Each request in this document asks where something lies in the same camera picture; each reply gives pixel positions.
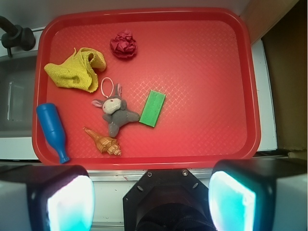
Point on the crumpled red paper ball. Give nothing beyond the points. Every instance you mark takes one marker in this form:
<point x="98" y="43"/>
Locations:
<point x="123" y="45"/>

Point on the grey sink basin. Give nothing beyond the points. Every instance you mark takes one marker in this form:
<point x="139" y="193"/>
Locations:
<point x="17" y="79"/>

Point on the yellow cloth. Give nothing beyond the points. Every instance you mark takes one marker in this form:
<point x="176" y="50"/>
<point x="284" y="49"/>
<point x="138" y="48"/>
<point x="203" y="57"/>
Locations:
<point x="78" y="70"/>

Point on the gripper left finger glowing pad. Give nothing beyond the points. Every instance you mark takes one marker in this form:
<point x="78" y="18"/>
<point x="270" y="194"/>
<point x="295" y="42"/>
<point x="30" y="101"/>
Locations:
<point x="46" y="198"/>

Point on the green rectangular block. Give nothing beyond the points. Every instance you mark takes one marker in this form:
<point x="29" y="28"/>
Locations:
<point x="152" y="108"/>

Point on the orange seashell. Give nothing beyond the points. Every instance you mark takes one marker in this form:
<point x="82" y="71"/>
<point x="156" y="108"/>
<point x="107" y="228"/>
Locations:
<point x="105" y="144"/>

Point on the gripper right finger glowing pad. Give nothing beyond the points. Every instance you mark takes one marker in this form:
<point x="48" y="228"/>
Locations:
<point x="259" y="195"/>

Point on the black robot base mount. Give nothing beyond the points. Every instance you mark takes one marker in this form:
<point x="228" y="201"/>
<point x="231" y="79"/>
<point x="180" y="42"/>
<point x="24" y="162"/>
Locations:
<point x="167" y="200"/>

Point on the grey plush donkey toy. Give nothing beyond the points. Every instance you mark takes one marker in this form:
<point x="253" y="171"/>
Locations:
<point x="115" y="109"/>

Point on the red plastic tray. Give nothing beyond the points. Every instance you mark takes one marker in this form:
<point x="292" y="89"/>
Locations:
<point x="200" y="58"/>

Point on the blue plastic bottle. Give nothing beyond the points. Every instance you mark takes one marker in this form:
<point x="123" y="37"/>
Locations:
<point x="53" y="129"/>

